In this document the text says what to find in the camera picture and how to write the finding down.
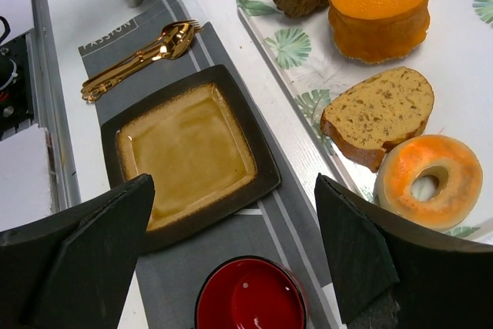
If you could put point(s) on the round orange cake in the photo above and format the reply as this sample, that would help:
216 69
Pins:
375 31

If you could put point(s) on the speckled bread slice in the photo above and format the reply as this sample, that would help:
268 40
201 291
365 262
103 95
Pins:
369 119

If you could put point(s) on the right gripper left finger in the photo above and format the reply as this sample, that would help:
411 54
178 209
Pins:
73 269

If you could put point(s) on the orange glazed donut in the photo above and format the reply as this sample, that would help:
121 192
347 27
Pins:
431 180

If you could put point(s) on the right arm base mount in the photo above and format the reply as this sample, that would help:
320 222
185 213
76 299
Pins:
16 93

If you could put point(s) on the square brown ceramic plate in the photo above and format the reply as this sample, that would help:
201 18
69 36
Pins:
201 143

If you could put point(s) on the aluminium table rail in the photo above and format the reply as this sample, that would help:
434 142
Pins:
49 106

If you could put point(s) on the red enamel mug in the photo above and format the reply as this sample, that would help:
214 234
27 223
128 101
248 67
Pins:
251 292

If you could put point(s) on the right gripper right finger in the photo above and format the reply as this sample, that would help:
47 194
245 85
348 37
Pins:
388 272

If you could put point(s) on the grey striped placemat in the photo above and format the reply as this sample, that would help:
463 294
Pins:
281 226

